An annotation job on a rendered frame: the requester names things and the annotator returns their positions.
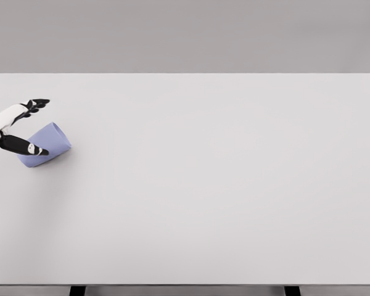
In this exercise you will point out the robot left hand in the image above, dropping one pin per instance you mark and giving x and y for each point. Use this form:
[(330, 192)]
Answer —
[(3, 123)]

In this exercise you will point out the light purple cup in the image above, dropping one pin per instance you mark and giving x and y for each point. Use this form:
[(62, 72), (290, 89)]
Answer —
[(50, 140)]

